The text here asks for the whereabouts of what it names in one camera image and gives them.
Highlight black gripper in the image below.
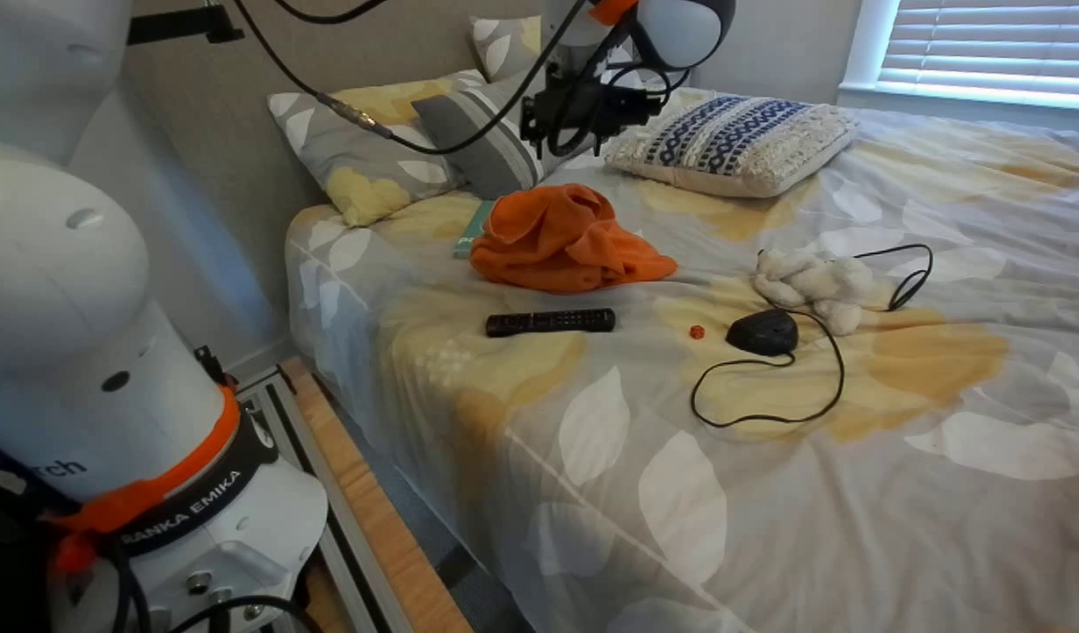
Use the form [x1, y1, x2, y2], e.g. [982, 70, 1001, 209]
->
[521, 63, 669, 159]

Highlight orange towel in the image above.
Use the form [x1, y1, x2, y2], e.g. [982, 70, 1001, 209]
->
[471, 183, 680, 295]

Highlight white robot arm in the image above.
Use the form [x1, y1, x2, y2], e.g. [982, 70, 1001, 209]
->
[0, 0, 326, 633]

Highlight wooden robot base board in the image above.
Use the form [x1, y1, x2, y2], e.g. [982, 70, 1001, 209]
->
[242, 358, 471, 633]

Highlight grey striped pillow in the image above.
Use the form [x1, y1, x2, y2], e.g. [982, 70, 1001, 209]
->
[414, 81, 552, 200]

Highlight rear leaf pattern pillow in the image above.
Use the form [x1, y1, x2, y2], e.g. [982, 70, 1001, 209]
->
[471, 14, 542, 81]

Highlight teal book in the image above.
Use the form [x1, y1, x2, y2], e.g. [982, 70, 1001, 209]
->
[455, 200, 496, 259]

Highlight blue patterned white pillow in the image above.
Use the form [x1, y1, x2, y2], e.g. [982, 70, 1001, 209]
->
[604, 89, 856, 198]

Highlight grey yellow leaf pillow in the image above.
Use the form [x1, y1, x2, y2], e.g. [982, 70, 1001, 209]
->
[266, 70, 482, 224]

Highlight black remote control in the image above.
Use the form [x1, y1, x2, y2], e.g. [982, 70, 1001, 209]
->
[482, 311, 614, 339]

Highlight black computer mouse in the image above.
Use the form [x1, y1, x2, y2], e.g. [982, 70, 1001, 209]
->
[724, 311, 797, 356]

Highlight leaf pattern bedspread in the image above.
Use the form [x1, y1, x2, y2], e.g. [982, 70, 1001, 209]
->
[284, 111, 1079, 633]

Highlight white window blinds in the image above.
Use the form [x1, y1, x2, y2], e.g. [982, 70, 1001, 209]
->
[878, 0, 1079, 95]

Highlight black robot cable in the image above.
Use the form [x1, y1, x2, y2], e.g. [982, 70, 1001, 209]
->
[231, 0, 601, 159]

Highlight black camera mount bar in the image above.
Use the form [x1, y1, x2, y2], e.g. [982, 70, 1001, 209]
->
[128, 2, 242, 47]

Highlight black mouse cable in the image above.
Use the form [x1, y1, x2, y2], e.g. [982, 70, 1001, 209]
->
[685, 238, 940, 434]

